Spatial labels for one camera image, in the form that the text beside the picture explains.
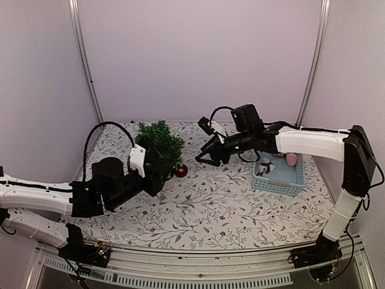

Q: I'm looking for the white ribbed plant pot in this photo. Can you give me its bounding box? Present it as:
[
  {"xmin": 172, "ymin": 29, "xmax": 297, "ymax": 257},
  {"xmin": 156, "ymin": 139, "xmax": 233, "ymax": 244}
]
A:
[{"xmin": 162, "ymin": 170, "xmax": 175, "ymax": 191}]

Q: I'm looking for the black left camera cable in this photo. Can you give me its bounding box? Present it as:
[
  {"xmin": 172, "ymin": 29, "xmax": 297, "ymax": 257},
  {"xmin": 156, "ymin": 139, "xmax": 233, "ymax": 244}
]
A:
[{"xmin": 82, "ymin": 120, "xmax": 135, "ymax": 181}]

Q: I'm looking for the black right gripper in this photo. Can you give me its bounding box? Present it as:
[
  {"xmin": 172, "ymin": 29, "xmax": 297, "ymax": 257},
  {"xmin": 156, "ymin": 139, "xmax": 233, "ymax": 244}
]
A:
[{"xmin": 196, "ymin": 129, "xmax": 253, "ymax": 166}]

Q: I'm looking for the aluminium corner post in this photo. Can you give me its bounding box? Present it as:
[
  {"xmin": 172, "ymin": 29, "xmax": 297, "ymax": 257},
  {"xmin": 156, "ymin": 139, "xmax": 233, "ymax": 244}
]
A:
[
  {"xmin": 68, "ymin": 0, "xmax": 103, "ymax": 123},
  {"xmin": 295, "ymin": 0, "xmax": 331, "ymax": 126}
]

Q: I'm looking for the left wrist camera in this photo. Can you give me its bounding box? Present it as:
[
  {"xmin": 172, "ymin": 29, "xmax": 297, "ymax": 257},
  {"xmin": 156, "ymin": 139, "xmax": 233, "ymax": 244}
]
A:
[{"xmin": 128, "ymin": 144, "xmax": 146, "ymax": 178}]

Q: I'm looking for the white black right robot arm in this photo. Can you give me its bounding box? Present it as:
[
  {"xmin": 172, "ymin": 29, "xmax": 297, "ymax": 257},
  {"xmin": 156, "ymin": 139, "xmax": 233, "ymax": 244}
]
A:
[{"xmin": 196, "ymin": 104, "xmax": 380, "ymax": 263}]

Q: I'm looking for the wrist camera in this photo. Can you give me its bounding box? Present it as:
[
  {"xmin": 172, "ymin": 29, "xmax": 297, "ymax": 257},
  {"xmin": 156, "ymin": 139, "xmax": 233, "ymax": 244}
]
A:
[
  {"xmin": 128, "ymin": 144, "xmax": 146, "ymax": 178},
  {"xmin": 198, "ymin": 117, "xmax": 227, "ymax": 144}
]

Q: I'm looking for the pink pompom ornament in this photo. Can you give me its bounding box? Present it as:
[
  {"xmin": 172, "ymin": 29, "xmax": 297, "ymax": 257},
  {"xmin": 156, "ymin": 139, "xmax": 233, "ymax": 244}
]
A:
[{"xmin": 286, "ymin": 153, "xmax": 298, "ymax": 167}]

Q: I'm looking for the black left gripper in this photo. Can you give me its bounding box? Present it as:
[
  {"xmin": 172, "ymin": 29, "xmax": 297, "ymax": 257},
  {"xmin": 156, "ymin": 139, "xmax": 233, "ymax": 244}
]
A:
[{"xmin": 106, "ymin": 158, "xmax": 173, "ymax": 211}]

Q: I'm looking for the dark red bauble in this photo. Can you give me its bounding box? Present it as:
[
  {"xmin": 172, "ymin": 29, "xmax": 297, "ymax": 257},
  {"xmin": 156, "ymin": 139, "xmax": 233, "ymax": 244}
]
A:
[{"xmin": 174, "ymin": 164, "xmax": 188, "ymax": 178}]

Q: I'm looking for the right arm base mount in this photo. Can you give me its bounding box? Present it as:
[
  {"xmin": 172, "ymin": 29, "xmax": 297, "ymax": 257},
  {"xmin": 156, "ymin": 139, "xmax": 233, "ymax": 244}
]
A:
[{"xmin": 287, "ymin": 234, "xmax": 342, "ymax": 269}]

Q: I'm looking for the aluminium front rail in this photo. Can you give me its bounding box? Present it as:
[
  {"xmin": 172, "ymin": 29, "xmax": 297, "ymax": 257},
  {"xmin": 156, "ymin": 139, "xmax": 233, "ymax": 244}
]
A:
[{"xmin": 26, "ymin": 235, "xmax": 377, "ymax": 288}]

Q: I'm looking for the small green christmas tree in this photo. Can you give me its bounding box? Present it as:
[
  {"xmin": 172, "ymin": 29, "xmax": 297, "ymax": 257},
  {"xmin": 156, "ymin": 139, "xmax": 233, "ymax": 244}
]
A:
[{"xmin": 135, "ymin": 120, "xmax": 185, "ymax": 168}]

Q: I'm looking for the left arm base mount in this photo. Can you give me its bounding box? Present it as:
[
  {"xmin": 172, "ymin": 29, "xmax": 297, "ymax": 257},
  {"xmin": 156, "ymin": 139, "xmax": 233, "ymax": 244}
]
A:
[{"xmin": 58, "ymin": 223, "xmax": 111, "ymax": 268}]

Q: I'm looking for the white cotton boll ornament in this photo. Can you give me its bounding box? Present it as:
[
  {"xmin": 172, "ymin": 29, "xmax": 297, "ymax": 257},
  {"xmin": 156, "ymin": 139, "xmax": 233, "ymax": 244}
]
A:
[{"xmin": 256, "ymin": 161, "xmax": 276, "ymax": 176}]

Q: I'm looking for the light blue perforated basket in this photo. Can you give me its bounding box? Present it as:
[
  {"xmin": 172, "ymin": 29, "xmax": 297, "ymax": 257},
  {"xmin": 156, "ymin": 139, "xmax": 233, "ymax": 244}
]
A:
[{"xmin": 251, "ymin": 152, "xmax": 305, "ymax": 197}]

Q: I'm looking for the aluminium corner post right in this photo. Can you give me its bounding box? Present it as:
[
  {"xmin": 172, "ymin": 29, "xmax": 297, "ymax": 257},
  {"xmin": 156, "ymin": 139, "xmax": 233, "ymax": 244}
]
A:
[{"xmin": 295, "ymin": 0, "xmax": 331, "ymax": 126}]

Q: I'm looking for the aluminium corner post left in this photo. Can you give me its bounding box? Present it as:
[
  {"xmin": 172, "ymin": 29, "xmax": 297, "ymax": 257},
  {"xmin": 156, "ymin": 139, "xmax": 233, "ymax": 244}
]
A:
[{"xmin": 68, "ymin": 0, "xmax": 103, "ymax": 123}]

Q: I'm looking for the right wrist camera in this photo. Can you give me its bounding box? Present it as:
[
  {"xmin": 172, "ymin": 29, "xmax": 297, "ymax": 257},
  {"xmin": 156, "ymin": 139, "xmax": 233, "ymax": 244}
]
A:
[{"xmin": 198, "ymin": 117, "xmax": 227, "ymax": 144}]

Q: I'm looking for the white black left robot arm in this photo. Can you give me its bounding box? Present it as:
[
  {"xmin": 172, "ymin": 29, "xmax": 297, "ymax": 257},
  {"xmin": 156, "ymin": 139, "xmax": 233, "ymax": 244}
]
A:
[{"xmin": 1, "ymin": 157, "xmax": 174, "ymax": 261}]

